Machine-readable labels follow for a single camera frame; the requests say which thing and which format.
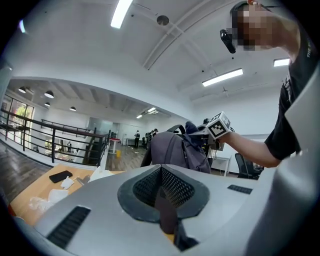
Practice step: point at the person's black t-shirt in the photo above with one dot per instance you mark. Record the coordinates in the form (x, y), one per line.
(297, 100)

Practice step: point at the white table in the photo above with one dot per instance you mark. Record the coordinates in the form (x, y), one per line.
(221, 160)

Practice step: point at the round ceiling speaker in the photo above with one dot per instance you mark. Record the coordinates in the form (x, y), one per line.
(163, 20)

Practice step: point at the person's head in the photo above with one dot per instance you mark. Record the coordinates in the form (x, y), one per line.
(265, 27)

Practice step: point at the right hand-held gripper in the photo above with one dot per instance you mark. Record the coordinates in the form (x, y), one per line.
(218, 127)

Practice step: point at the black metal railing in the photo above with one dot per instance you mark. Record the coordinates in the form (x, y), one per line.
(53, 140)

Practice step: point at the large window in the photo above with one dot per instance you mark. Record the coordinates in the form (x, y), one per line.
(17, 117)

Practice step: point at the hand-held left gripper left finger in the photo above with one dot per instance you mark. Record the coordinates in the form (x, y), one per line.
(105, 200)

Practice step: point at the black pendant lamp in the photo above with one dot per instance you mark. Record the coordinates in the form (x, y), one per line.
(47, 104)
(72, 109)
(49, 94)
(22, 90)

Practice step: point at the yellow bin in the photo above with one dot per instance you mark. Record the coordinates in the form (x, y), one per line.
(118, 153)

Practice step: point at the black office chair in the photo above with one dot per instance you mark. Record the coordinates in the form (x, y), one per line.
(245, 166)

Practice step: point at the black head-worn camera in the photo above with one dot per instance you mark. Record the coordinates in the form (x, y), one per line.
(228, 41)

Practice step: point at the person's right forearm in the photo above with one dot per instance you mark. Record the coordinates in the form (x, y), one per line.
(250, 150)

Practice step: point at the grey backpack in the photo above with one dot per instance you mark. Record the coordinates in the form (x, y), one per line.
(170, 150)

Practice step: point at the white desk with red top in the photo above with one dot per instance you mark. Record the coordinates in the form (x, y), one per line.
(113, 143)

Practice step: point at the black smartphone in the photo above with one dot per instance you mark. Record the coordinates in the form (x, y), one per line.
(60, 176)

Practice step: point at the long ceiling strip light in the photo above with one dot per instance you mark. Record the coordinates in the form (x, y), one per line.
(281, 62)
(121, 13)
(222, 77)

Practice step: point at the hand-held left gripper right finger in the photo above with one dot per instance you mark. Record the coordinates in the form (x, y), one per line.
(225, 212)

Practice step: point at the dark cloth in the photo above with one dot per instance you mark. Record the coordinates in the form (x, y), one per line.
(166, 215)

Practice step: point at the crumpled white tissue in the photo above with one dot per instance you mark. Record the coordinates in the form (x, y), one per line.
(67, 182)

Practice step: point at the clear plastic bag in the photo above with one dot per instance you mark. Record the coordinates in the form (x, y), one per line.
(50, 198)

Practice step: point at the white paper sheet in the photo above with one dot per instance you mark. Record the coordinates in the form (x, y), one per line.
(100, 173)

